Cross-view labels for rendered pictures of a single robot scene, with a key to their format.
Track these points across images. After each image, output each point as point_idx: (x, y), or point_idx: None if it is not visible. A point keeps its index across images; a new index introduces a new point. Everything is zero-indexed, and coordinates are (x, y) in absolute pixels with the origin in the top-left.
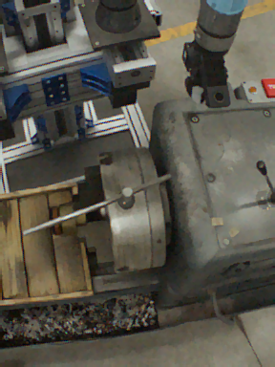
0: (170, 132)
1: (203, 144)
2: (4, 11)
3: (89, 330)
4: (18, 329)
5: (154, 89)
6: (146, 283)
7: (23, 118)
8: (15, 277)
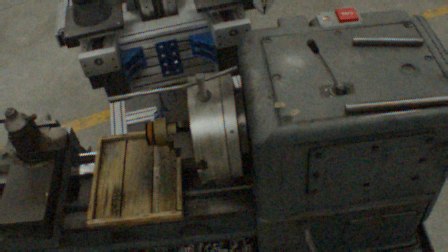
0: (247, 52)
1: (273, 56)
2: None
3: None
4: None
5: None
6: (236, 210)
7: (141, 87)
8: (111, 202)
